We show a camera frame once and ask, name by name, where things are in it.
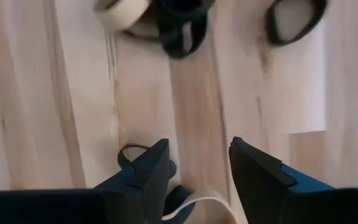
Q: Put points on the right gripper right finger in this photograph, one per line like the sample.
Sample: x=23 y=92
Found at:
x=259 y=186

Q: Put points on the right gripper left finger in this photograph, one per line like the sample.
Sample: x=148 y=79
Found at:
x=148 y=186

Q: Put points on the beige rubber band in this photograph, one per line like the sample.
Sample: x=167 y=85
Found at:
x=213 y=196
x=123 y=15

